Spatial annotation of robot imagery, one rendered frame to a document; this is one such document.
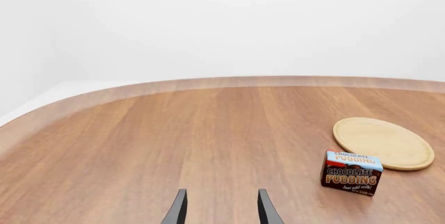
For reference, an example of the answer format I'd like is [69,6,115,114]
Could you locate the chocolate pudding box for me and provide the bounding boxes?
[320,149,384,197]

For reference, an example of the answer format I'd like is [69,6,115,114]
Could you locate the round pale wooden plate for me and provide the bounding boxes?
[332,116,435,172]

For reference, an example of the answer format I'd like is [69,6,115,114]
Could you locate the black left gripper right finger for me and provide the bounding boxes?
[257,189,285,224]

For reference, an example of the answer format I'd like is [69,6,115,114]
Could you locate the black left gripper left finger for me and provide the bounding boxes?
[161,189,189,224]

